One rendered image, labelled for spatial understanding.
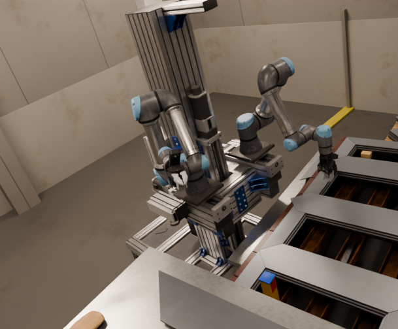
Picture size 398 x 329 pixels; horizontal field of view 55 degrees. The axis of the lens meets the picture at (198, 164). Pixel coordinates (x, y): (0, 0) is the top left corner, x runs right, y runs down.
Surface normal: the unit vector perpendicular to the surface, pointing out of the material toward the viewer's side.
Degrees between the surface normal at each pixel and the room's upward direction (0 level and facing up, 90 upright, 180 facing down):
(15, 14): 90
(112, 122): 90
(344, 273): 0
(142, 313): 0
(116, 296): 0
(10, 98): 90
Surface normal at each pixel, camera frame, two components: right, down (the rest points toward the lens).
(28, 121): 0.66, 0.22
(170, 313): -0.25, -0.84
